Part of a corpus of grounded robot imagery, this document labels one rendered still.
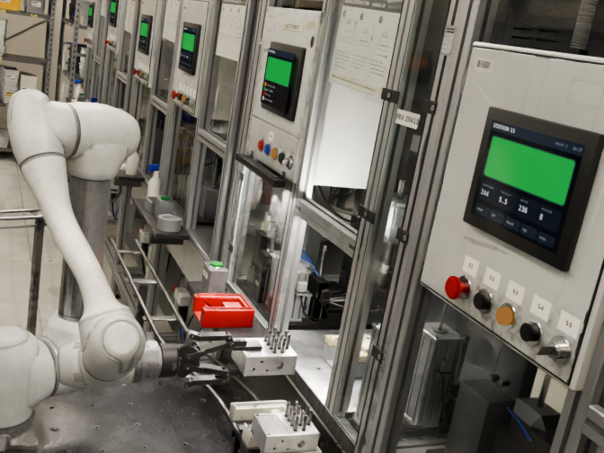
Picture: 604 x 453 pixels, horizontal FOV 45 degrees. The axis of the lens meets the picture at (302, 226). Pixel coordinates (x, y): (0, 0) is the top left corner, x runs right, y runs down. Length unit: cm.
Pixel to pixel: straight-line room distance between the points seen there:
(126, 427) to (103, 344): 71
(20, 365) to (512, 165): 124
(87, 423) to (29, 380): 25
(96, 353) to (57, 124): 58
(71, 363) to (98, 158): 51
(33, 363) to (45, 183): 47
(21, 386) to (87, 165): 56
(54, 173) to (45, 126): 11
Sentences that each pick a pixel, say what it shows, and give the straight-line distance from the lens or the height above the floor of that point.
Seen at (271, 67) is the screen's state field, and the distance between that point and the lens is 217.
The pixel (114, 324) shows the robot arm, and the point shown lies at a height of 120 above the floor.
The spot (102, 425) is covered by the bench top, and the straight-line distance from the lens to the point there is 207.
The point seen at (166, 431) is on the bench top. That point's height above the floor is 68.
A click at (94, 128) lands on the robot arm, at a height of 147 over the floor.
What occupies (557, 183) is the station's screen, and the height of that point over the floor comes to 162.
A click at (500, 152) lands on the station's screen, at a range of 122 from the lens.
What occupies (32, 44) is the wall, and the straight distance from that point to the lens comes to 912.
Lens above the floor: 176
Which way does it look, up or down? 15 degrees down
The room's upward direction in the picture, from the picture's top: 10 degrees clockwise
